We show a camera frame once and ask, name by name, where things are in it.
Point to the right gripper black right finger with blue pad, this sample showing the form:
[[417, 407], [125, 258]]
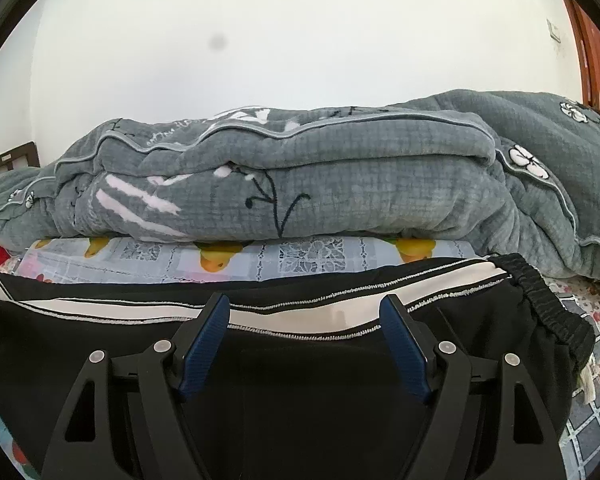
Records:
[[485, 418]]

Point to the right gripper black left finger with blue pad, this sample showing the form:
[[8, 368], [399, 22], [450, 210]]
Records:
[[123, 417]]

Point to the black pants white stripe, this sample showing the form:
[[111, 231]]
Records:
[[303, 385]]

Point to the red floral bed sheet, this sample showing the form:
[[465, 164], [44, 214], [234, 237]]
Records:
[[580, 441]]

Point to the light blue fruit-print blanket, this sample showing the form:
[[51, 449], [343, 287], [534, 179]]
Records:
[[123, 260]]

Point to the grey quilted comforter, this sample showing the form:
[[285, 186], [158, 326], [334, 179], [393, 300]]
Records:
[[505, 171]]

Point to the dark wooden headboard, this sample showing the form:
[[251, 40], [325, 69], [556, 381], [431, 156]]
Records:
[[24, 155]]

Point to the white wall switch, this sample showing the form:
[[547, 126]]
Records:
[[554, 31]]

